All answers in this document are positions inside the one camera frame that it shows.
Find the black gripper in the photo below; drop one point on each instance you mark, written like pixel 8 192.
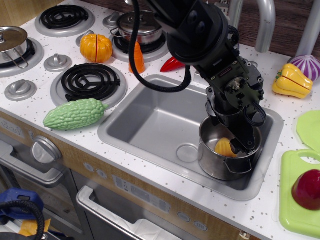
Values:
pixel 240 123

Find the yellow toy corn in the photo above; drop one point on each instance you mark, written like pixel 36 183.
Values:
pixel 223 148

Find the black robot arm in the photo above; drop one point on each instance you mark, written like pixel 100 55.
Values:
pixel 197 35

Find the steel pot in sink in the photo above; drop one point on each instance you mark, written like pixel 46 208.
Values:
pixel 218 166

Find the grey toy sink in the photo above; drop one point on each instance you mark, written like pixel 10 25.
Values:
pixel 173 130

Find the steel pot on back burner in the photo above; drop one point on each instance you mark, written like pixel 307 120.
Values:
pixel 149 30

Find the steel pot with lid left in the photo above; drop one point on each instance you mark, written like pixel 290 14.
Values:
pixel 13 45

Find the green toy plate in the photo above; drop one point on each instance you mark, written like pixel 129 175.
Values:
pixel 308 129

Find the yellow toy bell pepper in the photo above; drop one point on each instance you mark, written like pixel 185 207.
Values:
pixel 290 81

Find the red toy chili pepper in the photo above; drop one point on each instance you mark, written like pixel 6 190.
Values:
pixel 172 65

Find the red toy apple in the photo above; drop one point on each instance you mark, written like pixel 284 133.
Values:
pixel 306 190

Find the purple toy onion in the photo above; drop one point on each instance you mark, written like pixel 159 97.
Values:
pixel 308 65

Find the orange toy carrot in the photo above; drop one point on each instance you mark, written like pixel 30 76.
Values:
pixel 138 58

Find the silver toy faucet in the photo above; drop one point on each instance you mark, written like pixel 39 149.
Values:
pixel 265 22

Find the silver toy spatula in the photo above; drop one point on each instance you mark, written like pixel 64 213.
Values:
pixel 223 5

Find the black front coil burner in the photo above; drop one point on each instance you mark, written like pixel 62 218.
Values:
pixel 90 81

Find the black coil burner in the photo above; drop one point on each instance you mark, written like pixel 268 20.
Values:
pixel 90 81
pixel 63 16

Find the green toy bitter gourd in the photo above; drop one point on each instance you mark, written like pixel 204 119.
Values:
pixel 75 114

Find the orange toy pumpkin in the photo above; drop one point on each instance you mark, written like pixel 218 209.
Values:
pixel 96 48

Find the silver stove knob back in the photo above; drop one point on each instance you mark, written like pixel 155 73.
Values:
pixel 111 20

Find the silver stove knob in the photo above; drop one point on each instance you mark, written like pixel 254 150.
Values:
pixel 20 90
pixel 57 63
pixel 111 20

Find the silver stove knob middle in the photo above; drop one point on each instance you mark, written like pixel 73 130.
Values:
pixel 57 63

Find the silver oven dial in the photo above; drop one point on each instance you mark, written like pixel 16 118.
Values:
pixel 44 151

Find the black back left coil burner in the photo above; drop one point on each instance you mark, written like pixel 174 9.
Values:
pixel 63 16

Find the silver stove knob front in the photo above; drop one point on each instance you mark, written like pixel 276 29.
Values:
pixel 20 90

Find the silver dishwasher handle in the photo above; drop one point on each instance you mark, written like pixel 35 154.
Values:
pixel 143 229

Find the grey post right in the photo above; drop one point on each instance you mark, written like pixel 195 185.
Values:
pixel 311 31

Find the silver oven door handle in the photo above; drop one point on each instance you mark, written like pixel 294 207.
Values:
pixel 50 179

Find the blue tool with black hose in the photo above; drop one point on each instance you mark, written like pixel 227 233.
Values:
pixel 19 204

